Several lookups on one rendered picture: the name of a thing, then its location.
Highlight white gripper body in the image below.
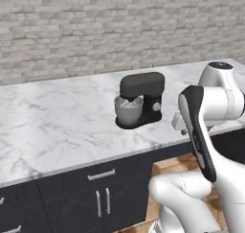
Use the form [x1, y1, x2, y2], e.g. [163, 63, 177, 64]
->
[171, 111, 189, 132]

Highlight black stand mixer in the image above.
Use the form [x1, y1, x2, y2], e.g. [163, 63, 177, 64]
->
[114, 71, 167, 130]

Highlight dark cupboard run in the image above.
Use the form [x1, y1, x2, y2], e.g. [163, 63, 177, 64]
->
[209, 128, 245, 166]

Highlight dark cupboard door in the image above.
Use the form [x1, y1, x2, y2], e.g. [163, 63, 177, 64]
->
[101, 175, 150, 233]
[42, 187, 105, 233]

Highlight dark drawer front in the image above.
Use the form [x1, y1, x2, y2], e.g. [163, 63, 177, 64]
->
[0, 180, 41, 218]
[37, 154, 153, 203]
[0, 210, 53, 233]

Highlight silver cupboard door handle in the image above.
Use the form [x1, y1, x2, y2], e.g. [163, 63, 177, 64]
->
[104, 187, 112, 216]
[95, 190, 102, 219]

